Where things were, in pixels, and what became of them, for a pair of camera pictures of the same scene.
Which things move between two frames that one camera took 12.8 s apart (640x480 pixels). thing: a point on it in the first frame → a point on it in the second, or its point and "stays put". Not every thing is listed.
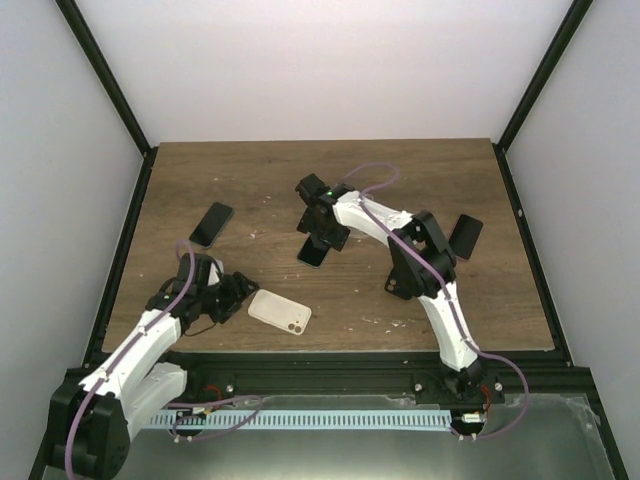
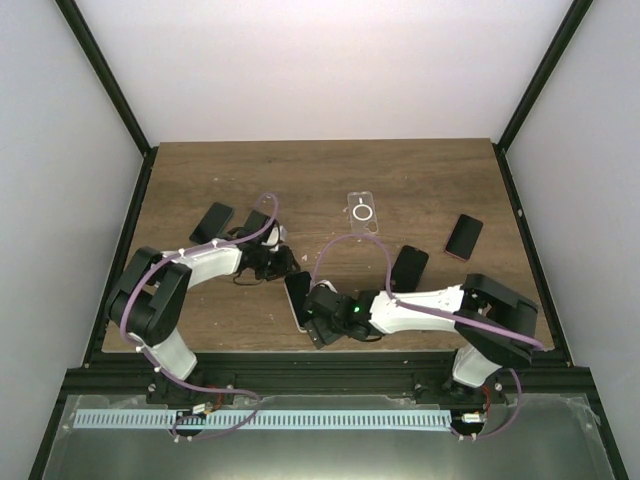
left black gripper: x=237 y=293 → x=284 y=268
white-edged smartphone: x=287 y=313 → x=297 y=286
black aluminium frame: x=346 y=372 stays put
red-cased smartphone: x=465 y=236 stays put
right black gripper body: x=325 y=234 → x=340 y=327
